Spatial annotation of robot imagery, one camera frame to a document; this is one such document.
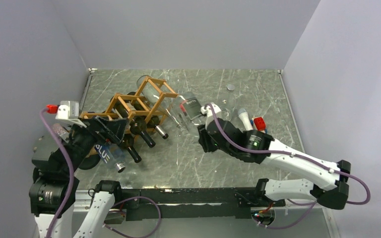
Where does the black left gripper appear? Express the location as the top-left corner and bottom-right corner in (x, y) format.
(62, 114), (128, 174)

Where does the dark green wine bottle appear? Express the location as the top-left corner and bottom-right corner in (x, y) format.
(114, 102), (156, 148)

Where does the blue square glass bottle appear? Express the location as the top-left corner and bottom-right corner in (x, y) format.
(94, 144), (126, 173)

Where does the small clear bottle silver cap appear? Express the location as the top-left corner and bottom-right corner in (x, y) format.
(173, 91), (205, 138)

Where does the green wine bottle gold neck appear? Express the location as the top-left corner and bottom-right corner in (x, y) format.
(132, 101), (169, 139)

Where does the clear glass bottle top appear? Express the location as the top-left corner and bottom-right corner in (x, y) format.
(136, 75), (181, 128)

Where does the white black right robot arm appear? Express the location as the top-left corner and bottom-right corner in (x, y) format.
(197, 119), (351, 210)

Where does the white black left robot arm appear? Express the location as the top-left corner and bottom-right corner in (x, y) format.
(29, 116), (128, 238)

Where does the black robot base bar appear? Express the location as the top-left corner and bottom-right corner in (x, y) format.
(112, 187), (286, 221)

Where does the wooden wine rack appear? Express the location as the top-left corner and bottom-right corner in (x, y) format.
(81, 88), (168, 140)

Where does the red toy block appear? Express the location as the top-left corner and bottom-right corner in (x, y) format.
(252, 117), (267, 133)

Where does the grey microphone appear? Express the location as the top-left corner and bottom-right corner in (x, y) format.
(52, 123), (69, 143)

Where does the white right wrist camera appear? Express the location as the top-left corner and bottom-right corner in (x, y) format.
(200, 103), (222, 126)

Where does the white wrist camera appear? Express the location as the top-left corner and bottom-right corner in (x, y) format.
(45, 101), (87, 128)
(200, 103), (222, 126)

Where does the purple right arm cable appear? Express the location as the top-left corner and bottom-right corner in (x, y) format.
(205, 103), (371, 231)

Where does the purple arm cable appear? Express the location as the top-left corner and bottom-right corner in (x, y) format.
(39, 108), (162, 238)
(205, 103), (371, 231)

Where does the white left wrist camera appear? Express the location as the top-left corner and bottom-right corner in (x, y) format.
(45, 101), (87, 128)

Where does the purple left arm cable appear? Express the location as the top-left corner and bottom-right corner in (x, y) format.
(39, 108), (162, 238)

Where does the aluminium table edge rail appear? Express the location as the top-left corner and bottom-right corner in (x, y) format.
(277, 69), (298, 131)

